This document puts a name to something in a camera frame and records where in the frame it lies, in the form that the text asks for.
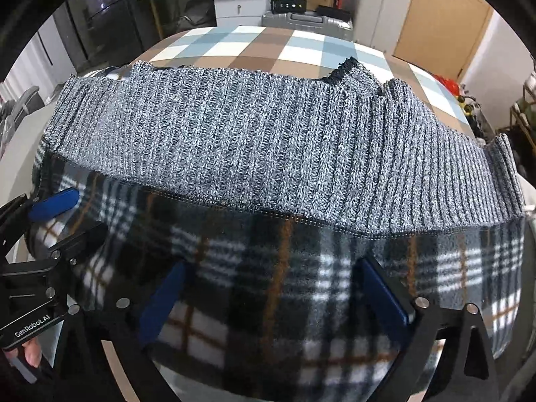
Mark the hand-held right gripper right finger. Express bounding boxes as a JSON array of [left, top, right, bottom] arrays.
[[356, 255, 503, 402]]

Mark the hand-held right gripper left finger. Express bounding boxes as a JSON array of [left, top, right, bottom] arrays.
[[50, 260, 188, 402]]

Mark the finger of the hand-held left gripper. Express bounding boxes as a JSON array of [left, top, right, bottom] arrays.
[[0, 188, 80, 246], [45, 222, 109, 263]]

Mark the plaid fleece jacket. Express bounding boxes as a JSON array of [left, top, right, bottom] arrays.
[[29, 56, 526, 402]]

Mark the person's left hand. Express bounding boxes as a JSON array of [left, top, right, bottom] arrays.
[[19, 338, 43, 367]]

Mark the grey chair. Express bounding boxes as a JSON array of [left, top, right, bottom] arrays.
[[0, 86, 45, 135]]

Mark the black refrigerator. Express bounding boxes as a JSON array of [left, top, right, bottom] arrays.
[[65, 0, 162, 65]]

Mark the yellow toy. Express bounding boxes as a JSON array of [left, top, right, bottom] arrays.
[[456, 94, 480, 114]]

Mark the red plastic bag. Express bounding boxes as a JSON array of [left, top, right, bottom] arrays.
[[433, 74, 461, 95]]

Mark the wooden shoe rack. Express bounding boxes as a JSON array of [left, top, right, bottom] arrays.
[[509, 56, 536, 160]]

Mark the dark cloth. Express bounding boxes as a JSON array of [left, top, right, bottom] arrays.
[[180, 0, 218, 30]]

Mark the checked bed sheet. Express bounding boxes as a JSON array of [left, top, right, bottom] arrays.
[[8, 24, 482, 390]]

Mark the wooden door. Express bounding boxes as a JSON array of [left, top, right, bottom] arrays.
[[391, 0, 494, 80]]

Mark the silver hard suitcase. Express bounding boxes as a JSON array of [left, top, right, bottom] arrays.
[[262, 10, 356, 43]]

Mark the white hard suitcase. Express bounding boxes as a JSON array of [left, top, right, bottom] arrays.
[[354, 0, 415, 51]]

